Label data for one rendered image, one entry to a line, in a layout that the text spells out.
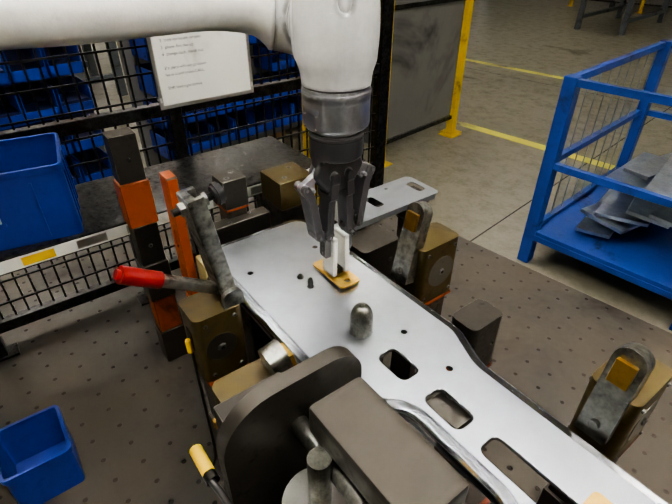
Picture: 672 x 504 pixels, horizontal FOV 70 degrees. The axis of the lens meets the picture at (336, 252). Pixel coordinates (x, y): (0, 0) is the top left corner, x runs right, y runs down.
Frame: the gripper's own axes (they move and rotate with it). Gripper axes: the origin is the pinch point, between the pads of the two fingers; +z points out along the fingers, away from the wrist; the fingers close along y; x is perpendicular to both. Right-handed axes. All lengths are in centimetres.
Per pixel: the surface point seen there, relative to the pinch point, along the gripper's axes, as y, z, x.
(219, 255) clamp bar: 19.7, -8.5, 1.8
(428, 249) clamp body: -12.4, 0.1, 8.2
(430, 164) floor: -219, 105, -173
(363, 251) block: -9.9, 6.6, -4.8
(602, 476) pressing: -1.3, 4.5, 44.4
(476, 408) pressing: 2.4, 4.5, 31.0
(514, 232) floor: -188, 105, -76
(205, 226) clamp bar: 20.8, -13.1, 1.8
